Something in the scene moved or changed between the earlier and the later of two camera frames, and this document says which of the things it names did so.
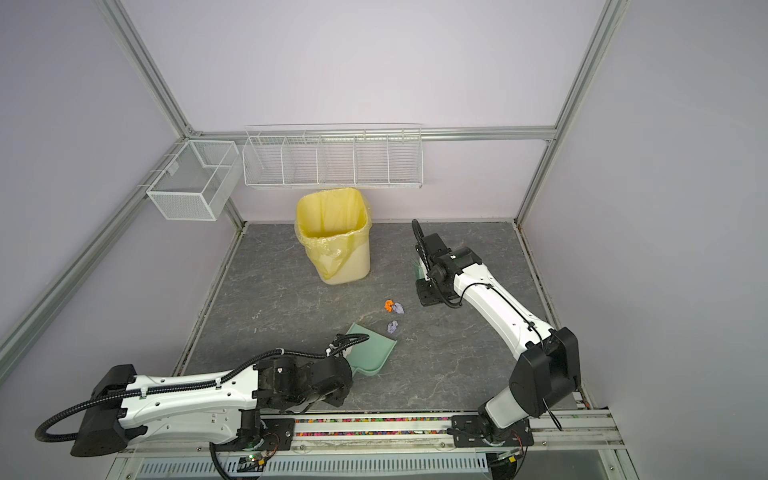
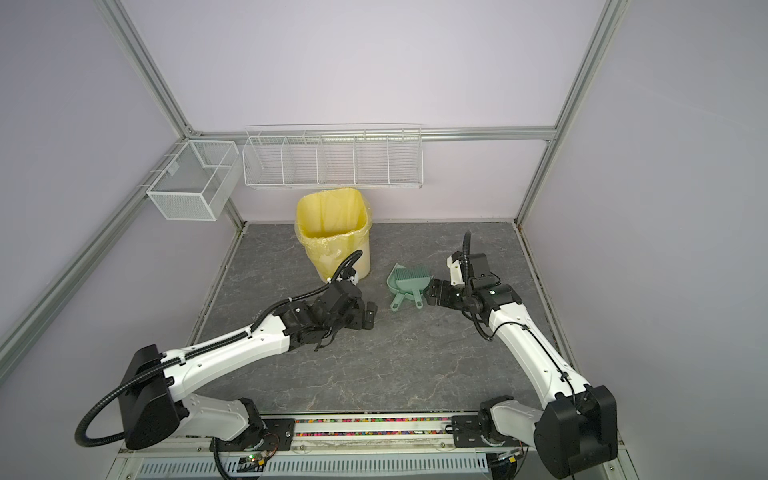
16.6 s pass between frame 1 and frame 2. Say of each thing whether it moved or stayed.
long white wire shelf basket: stayed
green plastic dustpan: moved
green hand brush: moved
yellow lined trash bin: stayed
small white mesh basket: stayed
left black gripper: moved
